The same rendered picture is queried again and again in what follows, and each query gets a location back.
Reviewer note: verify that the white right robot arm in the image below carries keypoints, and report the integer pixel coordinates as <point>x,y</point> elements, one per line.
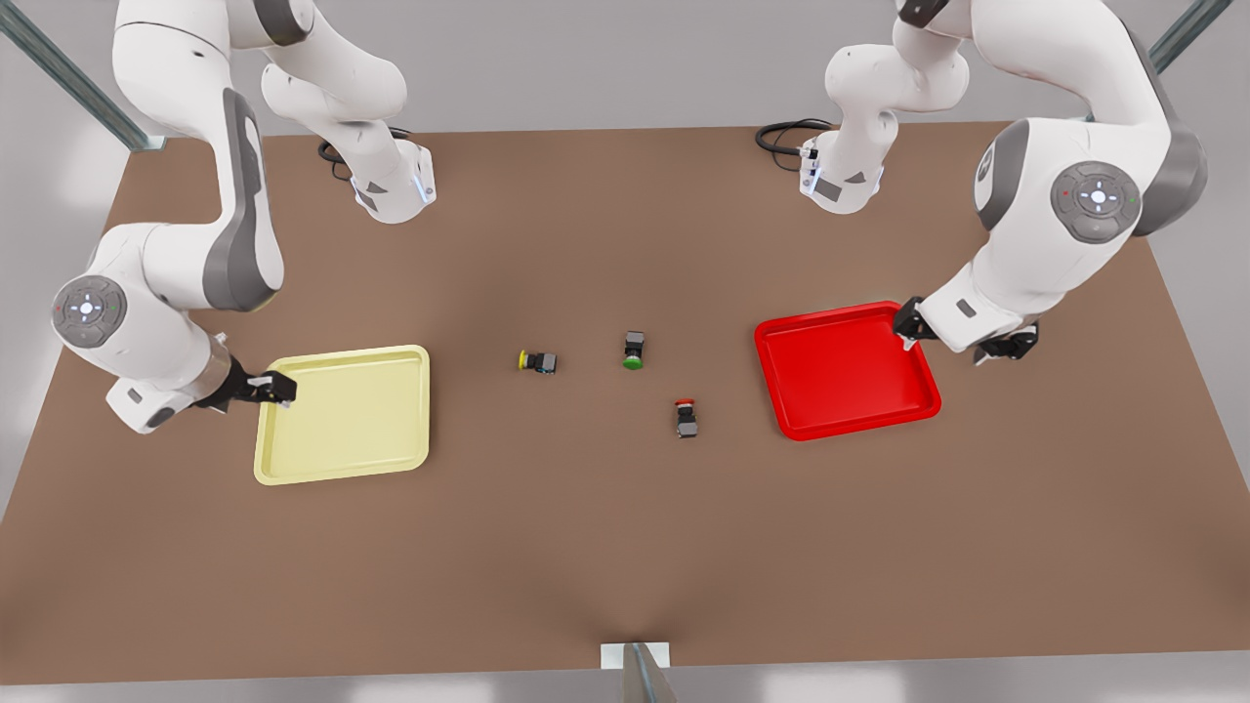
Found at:
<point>176,127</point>

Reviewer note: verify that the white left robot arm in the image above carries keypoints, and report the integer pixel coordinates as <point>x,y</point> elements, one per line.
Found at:
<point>1055,244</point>

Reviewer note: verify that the pale yellow tray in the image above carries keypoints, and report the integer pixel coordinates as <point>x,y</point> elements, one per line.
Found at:
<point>344,414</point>

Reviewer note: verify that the red tray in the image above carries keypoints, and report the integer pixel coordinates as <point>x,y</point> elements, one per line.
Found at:
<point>845,371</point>

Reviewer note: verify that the yellow push-button switch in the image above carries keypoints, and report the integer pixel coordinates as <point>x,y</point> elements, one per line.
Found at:
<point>539,362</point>

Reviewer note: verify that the red push-button switch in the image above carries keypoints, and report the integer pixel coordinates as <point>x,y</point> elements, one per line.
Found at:
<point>687,419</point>

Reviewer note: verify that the silver frame post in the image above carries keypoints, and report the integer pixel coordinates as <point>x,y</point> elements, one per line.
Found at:
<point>645,674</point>
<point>1187,29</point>
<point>73,73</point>

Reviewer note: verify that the green push-button switch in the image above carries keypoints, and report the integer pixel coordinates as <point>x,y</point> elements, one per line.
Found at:
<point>634,350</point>

